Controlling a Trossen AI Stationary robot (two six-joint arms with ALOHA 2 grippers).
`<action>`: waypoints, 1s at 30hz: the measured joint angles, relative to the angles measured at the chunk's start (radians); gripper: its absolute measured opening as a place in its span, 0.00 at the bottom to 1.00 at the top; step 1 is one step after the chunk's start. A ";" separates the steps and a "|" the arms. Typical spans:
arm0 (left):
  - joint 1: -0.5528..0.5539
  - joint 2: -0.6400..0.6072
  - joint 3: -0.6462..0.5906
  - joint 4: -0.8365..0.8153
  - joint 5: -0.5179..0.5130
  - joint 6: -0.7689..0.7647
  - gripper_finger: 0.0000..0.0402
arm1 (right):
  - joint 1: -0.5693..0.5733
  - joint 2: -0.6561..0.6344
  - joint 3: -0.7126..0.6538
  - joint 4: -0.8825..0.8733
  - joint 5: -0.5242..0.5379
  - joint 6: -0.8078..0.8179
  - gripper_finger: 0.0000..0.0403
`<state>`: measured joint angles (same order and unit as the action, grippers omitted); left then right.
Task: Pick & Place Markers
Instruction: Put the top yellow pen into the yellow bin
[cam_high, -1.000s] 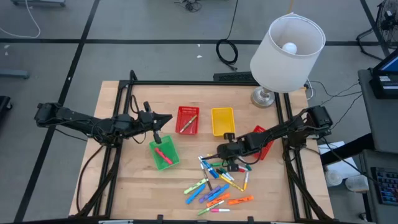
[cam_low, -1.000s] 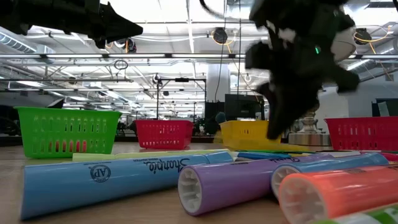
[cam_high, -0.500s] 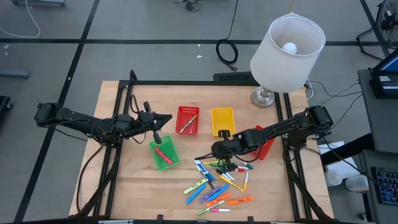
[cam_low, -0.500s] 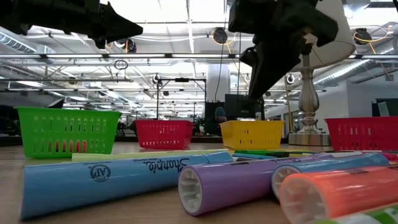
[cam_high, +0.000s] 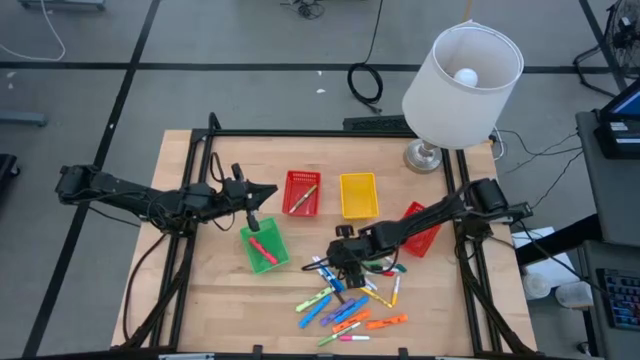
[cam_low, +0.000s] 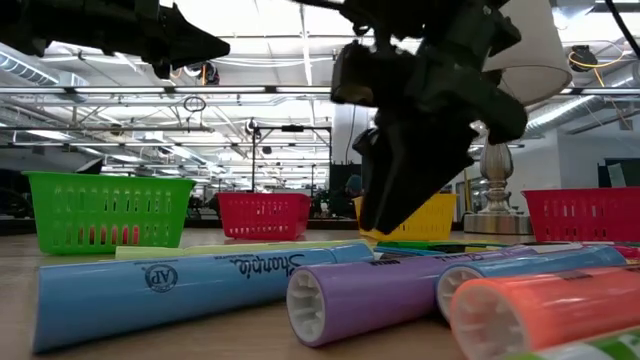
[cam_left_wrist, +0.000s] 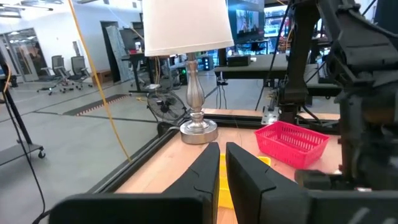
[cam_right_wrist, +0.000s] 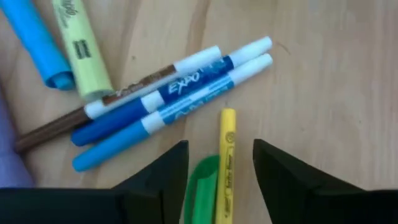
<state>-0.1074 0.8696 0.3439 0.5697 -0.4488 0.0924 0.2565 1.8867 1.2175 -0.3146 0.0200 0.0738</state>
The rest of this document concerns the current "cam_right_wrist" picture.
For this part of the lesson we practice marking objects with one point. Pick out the blue Sharpie highlighter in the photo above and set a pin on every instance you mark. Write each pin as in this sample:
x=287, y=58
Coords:
x=34, y=40

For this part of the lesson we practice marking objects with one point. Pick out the dark blue Expo marker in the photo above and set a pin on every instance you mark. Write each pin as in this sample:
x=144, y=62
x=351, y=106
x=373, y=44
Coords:
x=112, y=123

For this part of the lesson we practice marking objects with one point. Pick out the pale yellow Sharpie highlighter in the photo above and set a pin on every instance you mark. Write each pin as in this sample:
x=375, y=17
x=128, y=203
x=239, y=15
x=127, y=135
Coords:
x=84, y=59

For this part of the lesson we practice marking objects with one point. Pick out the brown Expo marker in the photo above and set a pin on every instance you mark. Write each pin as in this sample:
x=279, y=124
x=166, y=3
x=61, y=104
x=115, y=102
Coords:
x=46, y=130

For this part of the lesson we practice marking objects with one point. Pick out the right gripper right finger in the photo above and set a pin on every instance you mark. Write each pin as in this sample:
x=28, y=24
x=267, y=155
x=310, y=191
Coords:
x=295, y=193

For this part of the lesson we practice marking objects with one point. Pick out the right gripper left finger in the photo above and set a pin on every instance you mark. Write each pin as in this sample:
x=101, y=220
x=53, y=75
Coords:
x=149, y=193

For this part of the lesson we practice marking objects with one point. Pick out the purple Sharpie highlighter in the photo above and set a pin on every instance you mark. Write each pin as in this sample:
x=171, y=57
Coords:
x=9, y=161

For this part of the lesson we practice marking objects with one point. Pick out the thin yellow highlighter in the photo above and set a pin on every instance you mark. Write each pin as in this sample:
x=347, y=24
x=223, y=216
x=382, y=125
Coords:
x=227, y=149

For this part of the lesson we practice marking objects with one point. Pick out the thin green highlighter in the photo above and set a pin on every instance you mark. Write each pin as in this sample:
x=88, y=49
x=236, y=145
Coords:
x=202, y=193

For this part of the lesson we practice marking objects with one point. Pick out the light blue Expo marker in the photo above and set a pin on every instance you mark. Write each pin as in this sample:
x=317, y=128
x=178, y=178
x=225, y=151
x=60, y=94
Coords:
x=109, y=149

